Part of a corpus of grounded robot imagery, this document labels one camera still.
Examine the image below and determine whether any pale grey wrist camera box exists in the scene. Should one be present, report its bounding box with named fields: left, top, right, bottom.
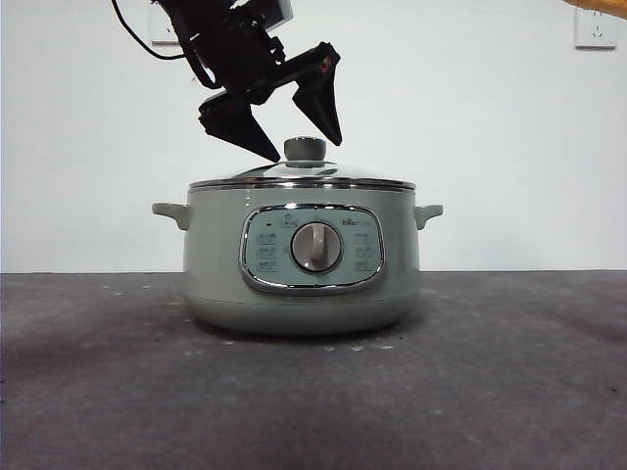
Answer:
left=258, top=0, right=294, bottom=32

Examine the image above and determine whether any glass lid with green knob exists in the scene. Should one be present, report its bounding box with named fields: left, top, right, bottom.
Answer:
left=188, top=137, right=418, bottom=193

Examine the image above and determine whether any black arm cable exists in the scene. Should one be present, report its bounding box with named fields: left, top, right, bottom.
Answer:
left=111, top=0, right=188, bottom=62

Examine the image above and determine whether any sage green electric cooking pot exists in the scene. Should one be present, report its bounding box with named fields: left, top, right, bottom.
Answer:
left=151, top=184, right=445, bottom=337

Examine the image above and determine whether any white wall power socket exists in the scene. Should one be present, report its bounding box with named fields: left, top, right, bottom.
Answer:
left=149, top=6, right=185, bottom=48
left=573, top=7, right=619, bottom=51

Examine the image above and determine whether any yellow corn cob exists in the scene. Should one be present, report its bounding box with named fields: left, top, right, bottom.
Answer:
left=562, top=0, right=627, bottom=10

